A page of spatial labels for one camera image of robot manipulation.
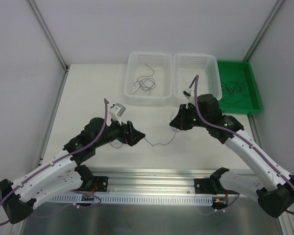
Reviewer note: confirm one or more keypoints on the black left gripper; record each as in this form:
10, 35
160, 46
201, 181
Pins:
130, 133

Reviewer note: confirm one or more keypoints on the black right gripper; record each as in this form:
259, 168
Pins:
184, 117

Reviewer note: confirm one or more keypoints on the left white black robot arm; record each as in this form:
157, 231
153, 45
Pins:
65, 171

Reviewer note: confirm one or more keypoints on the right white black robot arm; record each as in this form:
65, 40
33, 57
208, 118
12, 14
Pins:
274, 188

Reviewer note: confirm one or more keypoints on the right white perforated basket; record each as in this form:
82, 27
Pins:
187, 66

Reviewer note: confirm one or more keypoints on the white perforated basket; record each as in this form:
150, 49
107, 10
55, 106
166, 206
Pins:
187, 66
148, 79

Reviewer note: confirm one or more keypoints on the green plastic tray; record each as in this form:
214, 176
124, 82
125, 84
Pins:
239, 88

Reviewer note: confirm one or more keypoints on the left white perforated basket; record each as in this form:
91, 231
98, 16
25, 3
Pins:
148, 79

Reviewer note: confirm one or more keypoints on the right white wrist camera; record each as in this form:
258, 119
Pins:
190, 96

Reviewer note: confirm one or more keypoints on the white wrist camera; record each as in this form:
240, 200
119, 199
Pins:
190, 96
116, 111

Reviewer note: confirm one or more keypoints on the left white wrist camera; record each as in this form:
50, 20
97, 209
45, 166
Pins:
116, 111

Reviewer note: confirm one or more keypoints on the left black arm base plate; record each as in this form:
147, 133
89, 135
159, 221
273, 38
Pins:
100, 184

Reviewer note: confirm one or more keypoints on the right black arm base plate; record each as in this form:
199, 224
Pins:
202, 186

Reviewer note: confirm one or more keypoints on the white slotted cable duct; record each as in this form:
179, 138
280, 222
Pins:
134, 199

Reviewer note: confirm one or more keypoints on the aluminium frame post left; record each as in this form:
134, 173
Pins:
46, 31

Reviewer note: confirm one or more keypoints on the aluminium frame post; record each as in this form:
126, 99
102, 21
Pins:
264, 28
46, 31

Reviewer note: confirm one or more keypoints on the aluminium frame post right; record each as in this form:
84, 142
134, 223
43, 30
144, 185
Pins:
264, 28

